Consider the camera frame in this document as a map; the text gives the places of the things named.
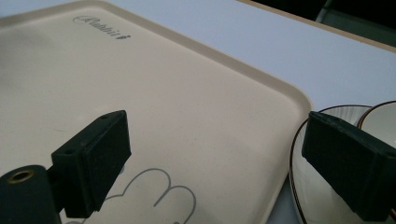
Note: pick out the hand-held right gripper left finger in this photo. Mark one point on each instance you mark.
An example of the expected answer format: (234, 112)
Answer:
(93, 161)

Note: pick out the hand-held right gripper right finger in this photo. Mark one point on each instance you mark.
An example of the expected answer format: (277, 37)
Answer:
(351, 161)

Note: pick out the white cup with brown rim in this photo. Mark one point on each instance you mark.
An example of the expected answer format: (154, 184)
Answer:
(381, 124)

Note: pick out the white saucer with brown rim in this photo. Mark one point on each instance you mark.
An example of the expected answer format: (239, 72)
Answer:
(314, 193)

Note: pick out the beige tray with grey print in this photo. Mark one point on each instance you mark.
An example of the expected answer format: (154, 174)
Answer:
(174, 102)

